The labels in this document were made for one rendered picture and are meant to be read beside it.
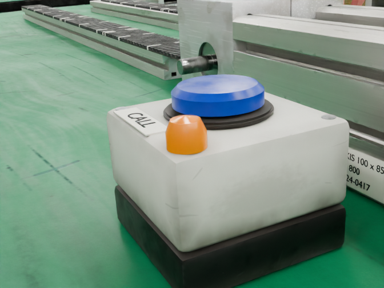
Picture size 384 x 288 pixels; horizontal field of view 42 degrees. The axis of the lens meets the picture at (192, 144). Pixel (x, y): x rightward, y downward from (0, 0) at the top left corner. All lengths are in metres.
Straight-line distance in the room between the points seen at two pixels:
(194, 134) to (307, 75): 0.13
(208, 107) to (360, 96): 0.09
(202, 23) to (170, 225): 0.24
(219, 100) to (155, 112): 0.04
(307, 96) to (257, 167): 0.12
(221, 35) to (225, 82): 0.16
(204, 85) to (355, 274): 0.10
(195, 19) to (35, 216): 0.21
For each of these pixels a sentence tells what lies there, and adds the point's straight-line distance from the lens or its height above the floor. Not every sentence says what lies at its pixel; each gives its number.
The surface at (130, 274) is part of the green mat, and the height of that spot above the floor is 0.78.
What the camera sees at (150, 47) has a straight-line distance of 0.57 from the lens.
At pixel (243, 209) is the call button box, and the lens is 0.19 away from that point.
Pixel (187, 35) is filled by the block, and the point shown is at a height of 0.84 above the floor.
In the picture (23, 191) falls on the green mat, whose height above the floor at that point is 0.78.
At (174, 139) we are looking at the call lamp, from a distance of 0.17.
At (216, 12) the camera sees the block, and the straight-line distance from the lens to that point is 0.37.
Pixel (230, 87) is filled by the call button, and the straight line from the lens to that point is 0.21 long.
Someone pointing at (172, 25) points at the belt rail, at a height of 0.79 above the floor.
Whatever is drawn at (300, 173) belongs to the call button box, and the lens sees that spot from 0.20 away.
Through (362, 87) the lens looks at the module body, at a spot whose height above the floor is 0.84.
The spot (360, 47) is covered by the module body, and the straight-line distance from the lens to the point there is 0.26.
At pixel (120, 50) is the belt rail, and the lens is 0.71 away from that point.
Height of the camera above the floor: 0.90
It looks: 20 degrees down
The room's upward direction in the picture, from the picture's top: 3 degrees counter-clockwise
